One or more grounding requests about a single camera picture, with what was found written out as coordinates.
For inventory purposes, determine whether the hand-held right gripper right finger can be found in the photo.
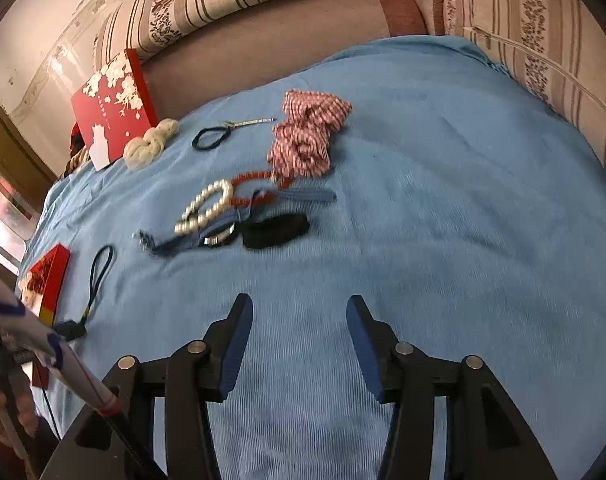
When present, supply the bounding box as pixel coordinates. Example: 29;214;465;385
346;294;558;480

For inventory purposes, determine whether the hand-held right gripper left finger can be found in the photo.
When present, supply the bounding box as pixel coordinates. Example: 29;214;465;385
38;292;256;480

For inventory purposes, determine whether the black scrunchie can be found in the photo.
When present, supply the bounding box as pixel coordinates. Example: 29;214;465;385
242;212;310;250

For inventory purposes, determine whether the plain pearl bracelet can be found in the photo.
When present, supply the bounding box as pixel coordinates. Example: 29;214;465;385
175;204;220;237

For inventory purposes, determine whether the black lanyard strap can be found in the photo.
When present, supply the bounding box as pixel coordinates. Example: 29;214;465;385
52;244;117;342

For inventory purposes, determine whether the pearl bracelet with green bead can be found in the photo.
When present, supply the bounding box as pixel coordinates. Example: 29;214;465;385
182;179;234;222

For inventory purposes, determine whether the blue striped strap wristwatch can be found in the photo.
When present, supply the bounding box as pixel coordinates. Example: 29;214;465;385
137;187;337;257

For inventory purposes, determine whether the red bead bracelet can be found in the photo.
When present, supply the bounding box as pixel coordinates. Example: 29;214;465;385
227;170;284;209

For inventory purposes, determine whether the red jewelry box tray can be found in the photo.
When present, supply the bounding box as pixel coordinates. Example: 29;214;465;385
17;243;72;327

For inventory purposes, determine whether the red white plaid scrunchie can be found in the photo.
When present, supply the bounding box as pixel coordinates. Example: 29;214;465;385
267;88;353;179

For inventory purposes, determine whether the blue blanket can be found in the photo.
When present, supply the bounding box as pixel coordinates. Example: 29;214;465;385
15;35;606;480

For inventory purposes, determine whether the dark red dotted scrunchie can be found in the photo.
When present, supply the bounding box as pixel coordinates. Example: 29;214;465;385
30;257;55;291

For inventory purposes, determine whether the white polka dot scrunchie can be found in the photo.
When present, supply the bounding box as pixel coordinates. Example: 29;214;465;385
20;279;44;308

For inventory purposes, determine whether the cream hair scrunchie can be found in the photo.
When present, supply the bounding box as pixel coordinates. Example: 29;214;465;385
123;118;180;169

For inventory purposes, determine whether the pile of clothes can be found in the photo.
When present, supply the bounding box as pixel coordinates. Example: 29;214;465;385
58;124;92;179

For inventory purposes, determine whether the glass door panel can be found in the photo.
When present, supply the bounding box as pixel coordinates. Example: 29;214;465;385
0;155;40;267

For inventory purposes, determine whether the red floral box lid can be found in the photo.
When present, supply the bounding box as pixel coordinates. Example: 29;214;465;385
70;49;158;172

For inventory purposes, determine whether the brown sofa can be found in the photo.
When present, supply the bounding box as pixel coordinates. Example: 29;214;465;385
142;0;430;122

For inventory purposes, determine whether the wooden door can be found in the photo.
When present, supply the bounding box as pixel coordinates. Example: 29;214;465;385
0;74;60;197

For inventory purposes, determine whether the striped floral bolster cushion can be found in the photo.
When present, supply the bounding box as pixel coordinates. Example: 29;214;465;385
93;0;394;64

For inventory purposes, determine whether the striped floral back cushion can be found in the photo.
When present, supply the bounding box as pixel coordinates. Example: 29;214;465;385
434;0;606;188

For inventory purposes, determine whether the striped wrapped gripper cable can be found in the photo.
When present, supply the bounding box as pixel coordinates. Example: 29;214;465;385
0;265;156;480

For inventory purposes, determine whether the thin black hair tie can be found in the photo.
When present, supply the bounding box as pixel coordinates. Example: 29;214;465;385
192;127;234;151

